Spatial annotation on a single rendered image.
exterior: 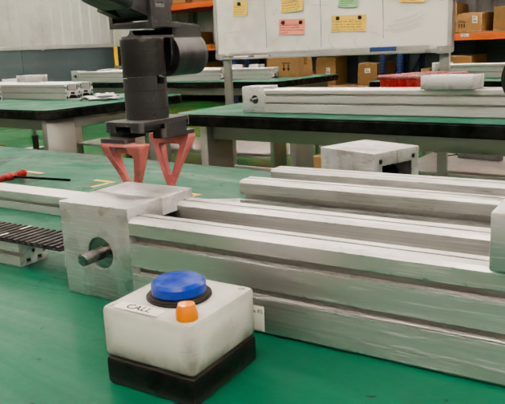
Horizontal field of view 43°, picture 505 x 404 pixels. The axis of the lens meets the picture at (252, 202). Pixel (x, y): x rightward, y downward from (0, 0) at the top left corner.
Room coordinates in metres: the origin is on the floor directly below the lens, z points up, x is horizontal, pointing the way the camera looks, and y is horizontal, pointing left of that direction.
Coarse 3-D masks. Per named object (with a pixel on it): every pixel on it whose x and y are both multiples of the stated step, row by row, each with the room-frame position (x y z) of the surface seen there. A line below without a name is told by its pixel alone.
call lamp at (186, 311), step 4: (180, 304) 0.40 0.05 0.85; (184, 304) 0.40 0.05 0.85; (188, 304) 0.40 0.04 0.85; (192, 304) 0.40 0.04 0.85; (176, 308) 0.40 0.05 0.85; (180, 308) 0.40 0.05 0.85; (184, 308) 0.40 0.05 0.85; (188, 308) 0.40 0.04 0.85; (192, 308) 0.40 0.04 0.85; (196, 308) 0.40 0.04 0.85; (176, 312) 0.40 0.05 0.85; (180, 312) 0.40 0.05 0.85; (184, 312) 0.40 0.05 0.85; (188, 312) 0.40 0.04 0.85; (192, 312) 0.40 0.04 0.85; (196, 312) 0.40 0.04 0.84; (176, 316) 0.40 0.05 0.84; (180, 316) 0.40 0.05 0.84; (184, 316) 0.40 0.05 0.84; (188, 316) 0.40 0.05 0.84; (192, 316) 0.40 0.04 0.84; (196, 316) 0.40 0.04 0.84; (176, 320) 0.40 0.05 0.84; (180, 320) 0.40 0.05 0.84; (184, 320) 0.40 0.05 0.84; (188, 320) 0.40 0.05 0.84; (192, 320) 0.40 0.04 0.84
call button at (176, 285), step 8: (176, 272) 0.46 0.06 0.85; (184, 272) 0.46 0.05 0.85; (192, 272) 0.46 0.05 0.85; (160, 280) 0.44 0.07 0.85; (168, 280) 0.44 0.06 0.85; (176, 280) 0.44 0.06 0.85; (184, 280) 0.44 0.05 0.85; (192, 280) 0.44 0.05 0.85; (200, 280) 0.44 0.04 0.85; (152, 288) 0.44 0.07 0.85; (160, 288) 0.43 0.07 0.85; (168, 288) 0.43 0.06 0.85; (176, 288) 0.43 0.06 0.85; (184, 288) 0.43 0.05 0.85; (192, 288) 0.43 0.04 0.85; (200, 288) 0.43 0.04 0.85; (160, 296) 0.43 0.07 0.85; (168, 296) 0.43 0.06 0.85; (176, 296) 0.43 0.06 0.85; (184, 296) 0.43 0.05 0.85; (192, 296) 0.43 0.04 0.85
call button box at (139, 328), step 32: (224, 288) 0.46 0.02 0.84; (128, 320) 0.42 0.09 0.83; (160, 320) 0.41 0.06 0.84; (224, 320) 0.42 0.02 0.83; (128, 352) 0.42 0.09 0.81; (160, 352) 0.40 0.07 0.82; (192, 352) 0.39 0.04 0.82; (224, 352) 0.42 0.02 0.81; (128, 384) 0.42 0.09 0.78; (160, 384) 0.41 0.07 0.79; (192, 384) 0.39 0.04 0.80
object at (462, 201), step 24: (288, 168) 0.80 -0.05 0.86; (312, 168) 0.79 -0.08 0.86; (240, 192) 0.74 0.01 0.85; (264, 192) 0.72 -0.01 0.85; (288, 192) 0.70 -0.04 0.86; (312, 192) 0.69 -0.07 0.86; (336, 192) 0.67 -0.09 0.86; (360, 192) 0.66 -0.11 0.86; (384, 192) 0.65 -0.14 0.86; (408, 192) 0.64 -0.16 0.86; (432, 192) 0.63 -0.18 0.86; (456, 192) 0.63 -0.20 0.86; (480, 192) 0.66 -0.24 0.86; (504, 192) 0.65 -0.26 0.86; (384, 216) 0.64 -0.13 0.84; (408, 216) 0.63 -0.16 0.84; (432, 216) 0.63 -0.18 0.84; (456, 216) 0.62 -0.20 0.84; (480, 216) 0.60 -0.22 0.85
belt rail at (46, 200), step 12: (0, 192) 1.02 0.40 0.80; (12, 192) 1.00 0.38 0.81; (24, 192) 0.99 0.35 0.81; (36, 192) 0.98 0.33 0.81; (48, 192) 0.98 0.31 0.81; (60, 192) 0.97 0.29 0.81; (72, 192) 0.97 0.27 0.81; (84, 192) 0.97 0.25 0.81; (0, 204) 1.02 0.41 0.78; (12, 204) 1.00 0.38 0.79; (24, 204) 0.99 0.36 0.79; (36, 204) 0.98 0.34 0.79; (48, 204) 0.97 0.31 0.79
